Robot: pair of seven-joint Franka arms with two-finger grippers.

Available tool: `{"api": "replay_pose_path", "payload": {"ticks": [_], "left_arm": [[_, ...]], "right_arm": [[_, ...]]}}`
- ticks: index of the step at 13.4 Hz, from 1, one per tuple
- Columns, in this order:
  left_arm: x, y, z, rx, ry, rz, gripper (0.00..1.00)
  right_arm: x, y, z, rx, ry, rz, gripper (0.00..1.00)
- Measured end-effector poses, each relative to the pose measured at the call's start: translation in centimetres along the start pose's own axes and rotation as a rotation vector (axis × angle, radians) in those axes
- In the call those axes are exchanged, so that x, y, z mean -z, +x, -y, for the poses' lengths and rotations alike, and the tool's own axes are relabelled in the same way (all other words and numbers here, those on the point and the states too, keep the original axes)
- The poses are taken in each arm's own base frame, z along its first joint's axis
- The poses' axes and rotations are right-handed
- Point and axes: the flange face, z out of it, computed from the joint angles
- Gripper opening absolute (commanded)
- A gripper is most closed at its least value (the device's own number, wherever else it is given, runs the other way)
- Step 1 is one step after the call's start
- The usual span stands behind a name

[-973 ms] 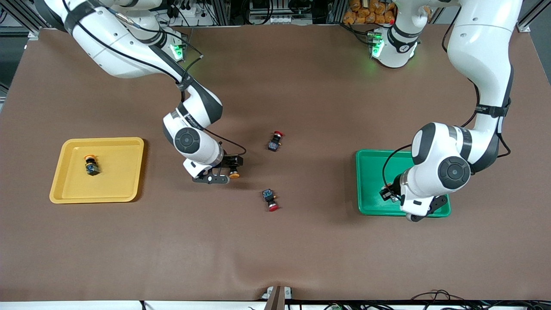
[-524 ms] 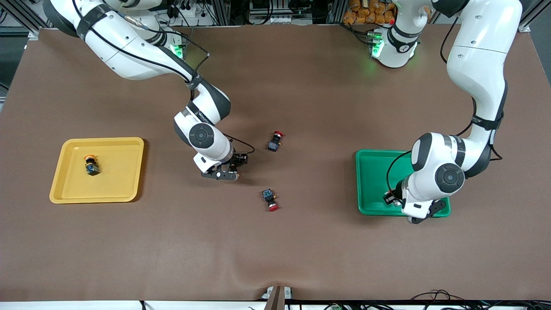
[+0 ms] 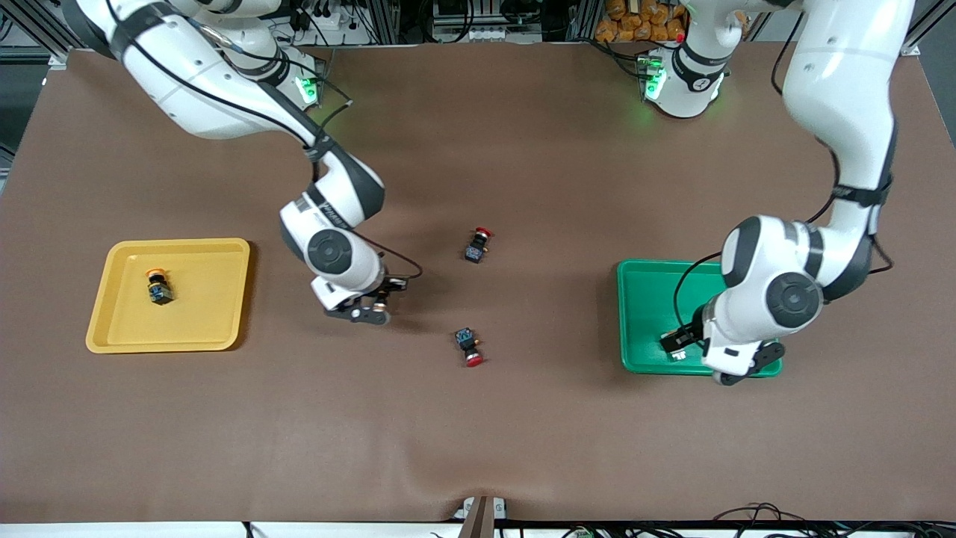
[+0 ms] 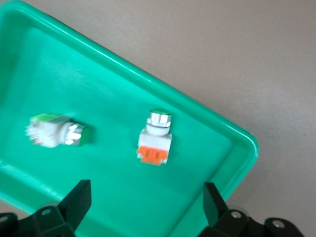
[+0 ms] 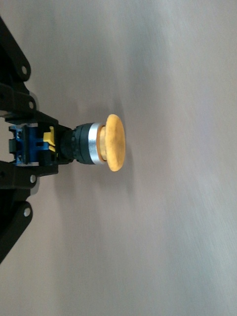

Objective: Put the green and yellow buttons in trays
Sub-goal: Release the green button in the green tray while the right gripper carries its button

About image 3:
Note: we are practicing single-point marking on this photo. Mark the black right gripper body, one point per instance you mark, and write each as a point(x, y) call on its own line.
point(382, 291)

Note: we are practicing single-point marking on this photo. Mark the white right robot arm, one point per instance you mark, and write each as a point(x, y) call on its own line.
point(209, 82)

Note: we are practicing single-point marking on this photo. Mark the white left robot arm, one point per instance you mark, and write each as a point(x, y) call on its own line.
point(844, 90)

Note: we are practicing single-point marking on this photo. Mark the green plastic tray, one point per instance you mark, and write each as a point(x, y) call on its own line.
point(642, 314)

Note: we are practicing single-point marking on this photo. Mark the red push button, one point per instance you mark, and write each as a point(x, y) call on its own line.
point(476, 246)
point(469, 345)

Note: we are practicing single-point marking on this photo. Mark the yellow plastic tray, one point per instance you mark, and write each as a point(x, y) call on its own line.
point(202, 314)

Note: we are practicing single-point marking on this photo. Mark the brown table mat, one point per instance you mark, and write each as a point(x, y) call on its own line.
point(478, 433)

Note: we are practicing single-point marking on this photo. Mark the white power strip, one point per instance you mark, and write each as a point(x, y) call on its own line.
point(485, 34)

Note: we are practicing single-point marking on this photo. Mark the bag of orange items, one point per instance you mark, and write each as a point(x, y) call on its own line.
point(642, 22)

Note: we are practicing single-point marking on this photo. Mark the metal mount bracket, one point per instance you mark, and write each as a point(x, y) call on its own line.
point(478, 519)

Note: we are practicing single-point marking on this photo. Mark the aluminium frame profile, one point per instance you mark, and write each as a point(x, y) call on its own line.
point(933, 19)

